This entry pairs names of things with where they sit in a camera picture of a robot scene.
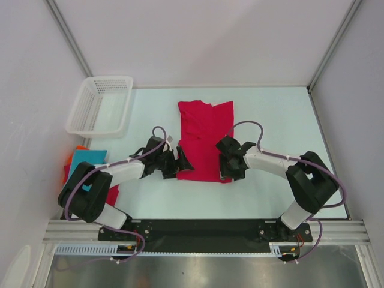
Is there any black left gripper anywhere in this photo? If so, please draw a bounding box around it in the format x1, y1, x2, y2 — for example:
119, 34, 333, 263
154, 146, 194, 179

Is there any crimson red t shirt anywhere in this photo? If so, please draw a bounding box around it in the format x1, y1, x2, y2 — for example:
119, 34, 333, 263
176, 100, 234, 184

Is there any white perforated plastic basket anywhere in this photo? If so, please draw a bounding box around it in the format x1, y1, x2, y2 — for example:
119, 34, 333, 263
65, 76, 133, 139

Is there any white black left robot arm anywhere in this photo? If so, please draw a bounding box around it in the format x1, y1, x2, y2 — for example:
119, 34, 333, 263
58, 136, 194, 240

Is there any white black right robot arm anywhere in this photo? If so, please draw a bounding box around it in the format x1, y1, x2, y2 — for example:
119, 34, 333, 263
216, 136, 341, 241

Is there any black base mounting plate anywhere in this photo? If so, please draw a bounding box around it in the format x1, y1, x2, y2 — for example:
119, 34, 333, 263
98, 219, 313, 254

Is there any red folded t shirt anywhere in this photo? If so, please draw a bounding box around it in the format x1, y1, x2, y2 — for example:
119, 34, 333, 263
62, 164, 119, 206

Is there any teal folded t shirt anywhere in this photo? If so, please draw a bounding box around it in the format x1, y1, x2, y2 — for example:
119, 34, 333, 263
62, 150, 111, 195

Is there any orange folded t shirt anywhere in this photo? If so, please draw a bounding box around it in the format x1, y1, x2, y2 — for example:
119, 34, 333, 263
62, 145, 88, 184

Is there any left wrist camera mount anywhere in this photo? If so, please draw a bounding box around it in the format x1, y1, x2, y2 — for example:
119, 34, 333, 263
164, 136, 173, 151

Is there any white slotted cable duct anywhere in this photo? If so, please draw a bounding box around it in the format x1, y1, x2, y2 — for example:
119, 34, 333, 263
55, 244, 298, 257

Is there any aluminium frame rail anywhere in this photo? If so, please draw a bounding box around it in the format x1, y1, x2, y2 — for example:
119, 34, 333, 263
43, 220, 371, 245

